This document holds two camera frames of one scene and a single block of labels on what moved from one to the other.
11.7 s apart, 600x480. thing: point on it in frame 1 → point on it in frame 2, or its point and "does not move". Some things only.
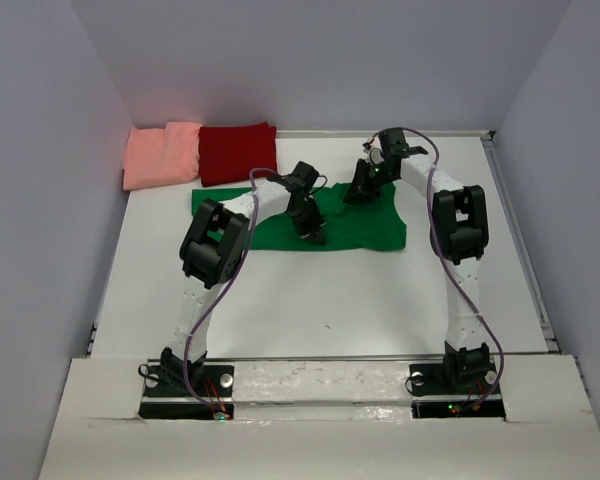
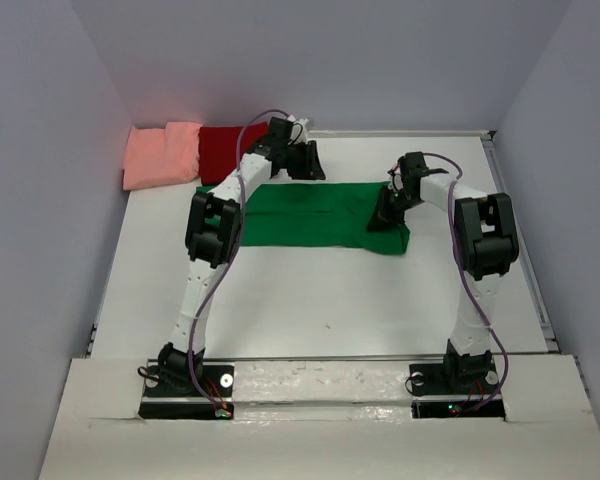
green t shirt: (375, 225) does not move
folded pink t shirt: (157, 156) does not move
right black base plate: (454, 379) does not move
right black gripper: (359, 189) → (383, 218)
